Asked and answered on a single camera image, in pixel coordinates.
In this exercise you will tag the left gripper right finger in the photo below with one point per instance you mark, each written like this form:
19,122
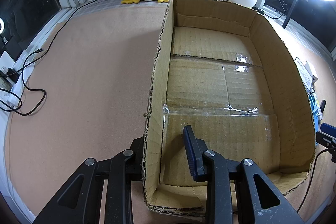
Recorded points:
258,199

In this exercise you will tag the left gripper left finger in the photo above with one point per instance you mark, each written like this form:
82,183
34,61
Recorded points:
79,199

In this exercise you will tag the brown cardboard box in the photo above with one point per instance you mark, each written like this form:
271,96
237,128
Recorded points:
222,69

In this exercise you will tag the white rectangular tin box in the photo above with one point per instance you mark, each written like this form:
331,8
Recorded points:
307,73

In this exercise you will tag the black light stand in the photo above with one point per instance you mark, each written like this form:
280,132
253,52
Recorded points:
286,12

